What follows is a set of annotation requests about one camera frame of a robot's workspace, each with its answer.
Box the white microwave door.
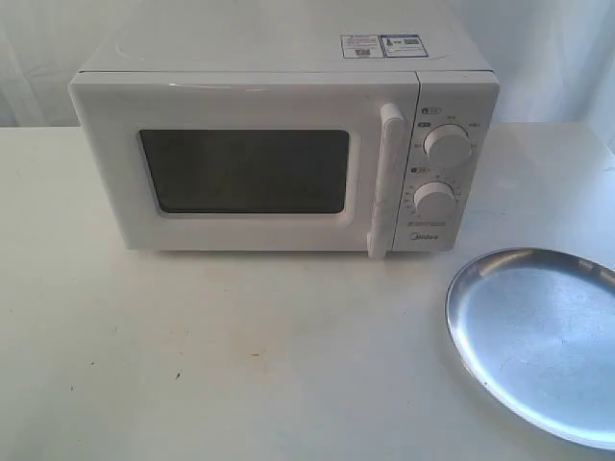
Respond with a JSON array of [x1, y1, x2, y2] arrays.
[[69, 72, 420, 259]]

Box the lower white microwave knob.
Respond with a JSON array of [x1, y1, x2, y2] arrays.
[[413, 182, 456, 221]]

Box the white microwave knob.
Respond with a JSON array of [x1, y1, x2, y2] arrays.
[[413, 182, 456, 221], [424, 124, 472, 168]]

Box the white microwave oven body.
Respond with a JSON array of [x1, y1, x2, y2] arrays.
[[72, 4, 499, 254]]

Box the upper white microwave knob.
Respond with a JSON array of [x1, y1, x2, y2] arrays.
[[424, 124, 472, 168]]

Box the white and blue label sticker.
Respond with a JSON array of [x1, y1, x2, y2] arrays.
[[340, 34, 429, 59]]

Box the round silver metal tray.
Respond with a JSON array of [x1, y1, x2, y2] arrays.
[[445, 248, 614, 451]]

